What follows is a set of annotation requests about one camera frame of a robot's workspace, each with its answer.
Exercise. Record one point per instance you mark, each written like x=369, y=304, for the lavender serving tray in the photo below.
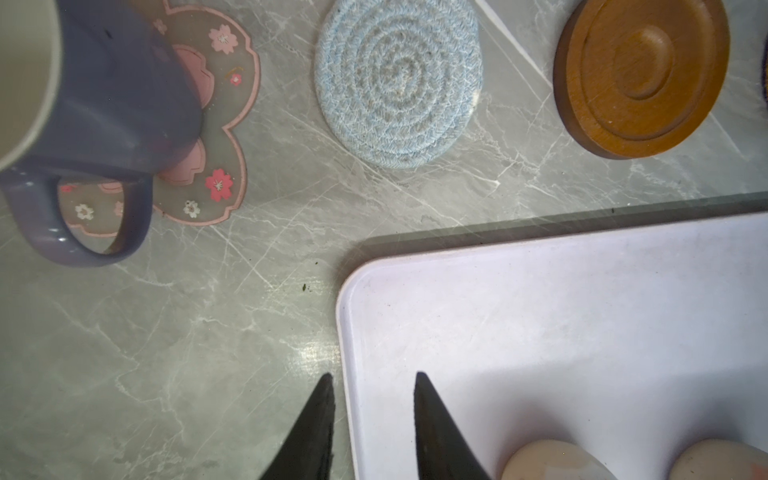
x=631, y=343

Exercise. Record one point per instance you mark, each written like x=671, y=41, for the brown wooden round coaster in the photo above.
x=633, y=79

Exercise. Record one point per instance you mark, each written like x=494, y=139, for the white mug purple handle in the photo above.
x=90, y=91

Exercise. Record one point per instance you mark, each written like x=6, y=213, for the orange mug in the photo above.
x=720, y=459

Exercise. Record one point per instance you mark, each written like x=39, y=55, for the clear glass round coaster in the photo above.
x=398, y=81

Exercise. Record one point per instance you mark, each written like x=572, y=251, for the white cream mug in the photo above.
x=554, y=459

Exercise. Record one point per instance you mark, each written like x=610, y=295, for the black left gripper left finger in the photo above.
x=307, y=450

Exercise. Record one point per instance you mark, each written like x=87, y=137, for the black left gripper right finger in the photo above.
x=441, y=450

